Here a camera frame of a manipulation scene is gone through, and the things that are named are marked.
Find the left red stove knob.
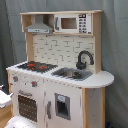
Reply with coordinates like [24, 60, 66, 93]
[13, 76, 18, 82]

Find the black toy faucet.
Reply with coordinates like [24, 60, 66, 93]
[76, 50, 94, 70]

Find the white toy oven door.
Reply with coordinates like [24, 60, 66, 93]
[12, 88, 44, 128]

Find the red stove knob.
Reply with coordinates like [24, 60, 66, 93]
[13, 76, 18, 82]
[31, 81, 37, 87]

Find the black toy stovetop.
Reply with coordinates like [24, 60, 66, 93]
[19, 61, 56, 73]

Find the grey range hood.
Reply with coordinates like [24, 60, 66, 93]
[25, 14, 54, 34]

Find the grey toy sink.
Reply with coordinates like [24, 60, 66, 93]
[52, 68, 92, 81]

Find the white cabinet door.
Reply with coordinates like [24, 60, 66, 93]
[45, 81, 82, 128]

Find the toy microwave door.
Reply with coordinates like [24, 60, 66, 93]
[54, 14, 78, 33]

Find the wooden toy kitchen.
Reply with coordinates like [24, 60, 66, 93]
[7, 10, 114, 128]

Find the right red stove knob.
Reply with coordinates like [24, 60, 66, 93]
[31, 81, 37, 87]

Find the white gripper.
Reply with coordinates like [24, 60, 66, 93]
[0, 90, 12, 108]

